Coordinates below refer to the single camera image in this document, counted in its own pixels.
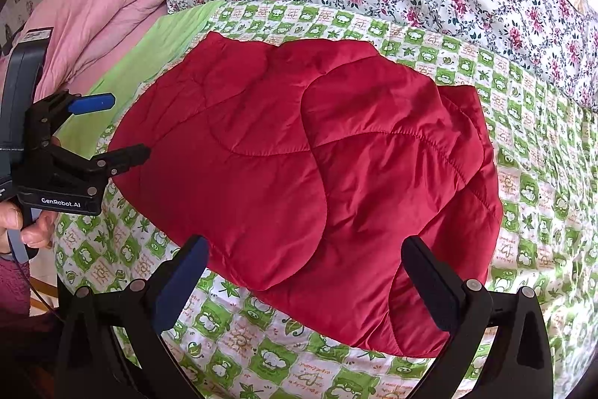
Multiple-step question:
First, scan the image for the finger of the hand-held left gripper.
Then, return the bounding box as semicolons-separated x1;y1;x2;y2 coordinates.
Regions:
47;144;151;196
25;90;115;142

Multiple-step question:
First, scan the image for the red quilted jacket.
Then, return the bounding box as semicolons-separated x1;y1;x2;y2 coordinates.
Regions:
107;31;504;357

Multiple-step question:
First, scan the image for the pink blanket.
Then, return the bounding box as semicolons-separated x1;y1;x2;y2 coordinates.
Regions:
19;0;170;101

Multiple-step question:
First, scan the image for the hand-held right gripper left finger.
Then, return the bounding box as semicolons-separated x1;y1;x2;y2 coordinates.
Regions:
56;234;210;399

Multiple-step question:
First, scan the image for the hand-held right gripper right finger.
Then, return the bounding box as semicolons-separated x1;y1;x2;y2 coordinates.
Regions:
402;236;555;399

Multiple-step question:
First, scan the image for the green printed blanket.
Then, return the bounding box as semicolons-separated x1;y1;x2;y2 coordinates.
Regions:
51;0;598;399

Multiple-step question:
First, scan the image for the person's left hand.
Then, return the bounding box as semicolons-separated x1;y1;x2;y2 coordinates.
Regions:
0;192;60;250

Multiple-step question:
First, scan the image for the black cable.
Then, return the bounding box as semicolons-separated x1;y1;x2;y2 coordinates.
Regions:
13;249;62;316

